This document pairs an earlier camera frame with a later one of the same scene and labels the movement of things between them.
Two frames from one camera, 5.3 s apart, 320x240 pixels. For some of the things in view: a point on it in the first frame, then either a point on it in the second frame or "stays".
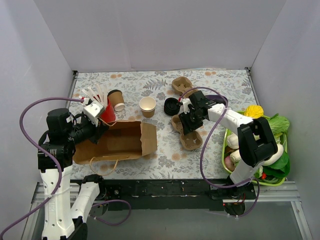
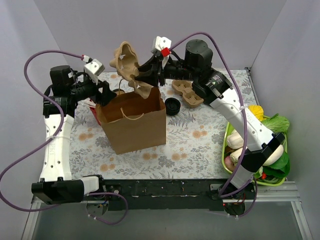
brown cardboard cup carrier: x=180 y=84 stays
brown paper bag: x=123 y=139 → x=131 y=122
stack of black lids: x=171 y=108 stays
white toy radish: x=274 y=157 stays
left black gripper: x=99 y=128 → x=101 y=90
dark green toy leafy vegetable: x=279 y=169 stays
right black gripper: x=189 y=120 → x=160 y=75
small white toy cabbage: x=233 y=142 stays
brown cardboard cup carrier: x=189 y=141 → x=126 y=61
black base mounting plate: x=171 y=194 stays
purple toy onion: x=230 y=164 stays
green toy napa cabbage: x=279 y=125 stays
